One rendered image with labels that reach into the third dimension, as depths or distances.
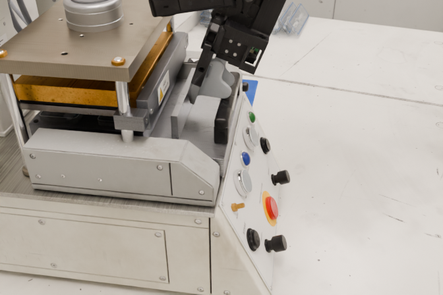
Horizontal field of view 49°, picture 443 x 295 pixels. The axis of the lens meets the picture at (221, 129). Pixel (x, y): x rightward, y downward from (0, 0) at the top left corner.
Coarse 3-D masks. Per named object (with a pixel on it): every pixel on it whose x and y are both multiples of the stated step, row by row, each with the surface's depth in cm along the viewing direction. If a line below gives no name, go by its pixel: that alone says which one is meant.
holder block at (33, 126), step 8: (176, 80) 84; (168, 96) 79; (40, 112) 71; (160, 112) 75; (32, 120) 69; (40, 120) 69; (80, 120) 69; (88, 120) 69; (96, 120) 69; (32, 128) 69; (56, 128) 68; (64, 128) 68; (72, 128) 68; (80, 128) 68; (88, 128) 67; (96, 128) 67; (104, 128) 67; (112, 128) 67; (152, 128) 71; (144, 136) 67
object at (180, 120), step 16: (176, 96) 80; (208, 96) 80; (240, 96) 81; (176, 112) 68; (192, 112) 76; (208, 112) 76; (160, 128) 72; (176, 128) 68; (192, 128) 72; (208, 128) 72; (208, 144) 68; (224, 144) 68; (224, 160) 66
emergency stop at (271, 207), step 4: (268, 196) 84; (268, 200) 82; (272, 200) 84; (268, 204) 82; (272, 204) 83; (276, 204) 85; (268, 208) 82; (272, 208) 82; (276, 208) 84; (268, 212) 82; (272, 212) 82; (276, 212) 84; (272, 216) 82; (276, 216) 83
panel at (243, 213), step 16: (240, 112) 84; (240, 128) 82; (256, 128) 91; (240, 144) 80; (240, 160) 77; (256, 160) 85; (272, 160) 94; (256, 176) 83; (224, 192) 68; (256, 192) 80; (272, 192) 88; (224, 208) 66; (240, 208) 68; (256, 208) 78; (240, 224) 70; (256, 224) 76; (272, 224) 83; (240, 240) 68; (256, 256) 72; (272, 256) 78; (272, 272) 76; (272, 288) 74
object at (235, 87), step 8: (232, 72) 78; (240, 80) 79; (232, 88) 74; (232, 96) 72; (224, 104) 70; (232, 104) 71; (224, 112) 68; (232, 112) 71; (216, 120) 67; (224, 120) 67; (216, 128) 67; (224, 128) 67; (216, 136) 68; (224, 136) 68
